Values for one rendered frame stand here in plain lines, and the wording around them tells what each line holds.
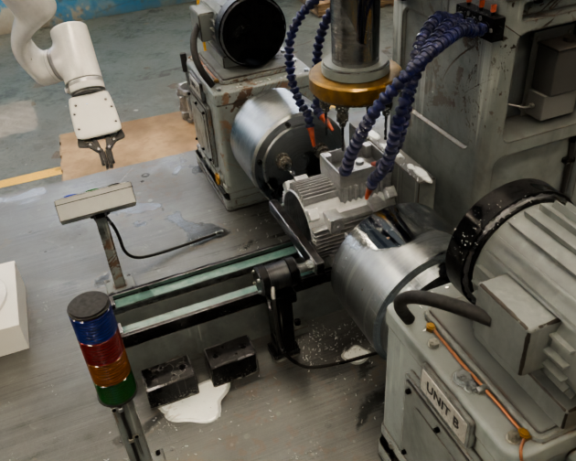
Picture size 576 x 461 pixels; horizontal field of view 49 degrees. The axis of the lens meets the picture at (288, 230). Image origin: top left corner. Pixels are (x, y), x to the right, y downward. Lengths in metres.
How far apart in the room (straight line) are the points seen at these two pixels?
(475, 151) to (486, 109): 0.09
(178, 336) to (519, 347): 0.78
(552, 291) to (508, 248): 0.08
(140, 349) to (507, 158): 0.83
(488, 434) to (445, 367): 0.11
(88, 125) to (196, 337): 0.53
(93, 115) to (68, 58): 0.14
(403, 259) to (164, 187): 1.09
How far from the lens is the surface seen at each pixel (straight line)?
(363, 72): 1.19
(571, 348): 0.73
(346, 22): 1.17
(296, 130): 1.49
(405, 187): 1.30
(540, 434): 0.81
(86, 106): 1.50
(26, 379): 1.48
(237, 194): 1.78
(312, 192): 1.30
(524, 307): 0.74
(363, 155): 1.39
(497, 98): 1.23
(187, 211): 1.84
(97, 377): 1.00
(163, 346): 1.34
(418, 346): 0.90
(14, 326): 1.50
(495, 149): 1.28
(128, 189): 1.46
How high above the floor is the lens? 1.80
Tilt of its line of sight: 36 degrees down
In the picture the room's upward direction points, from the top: 5 degrees counter-clockwise
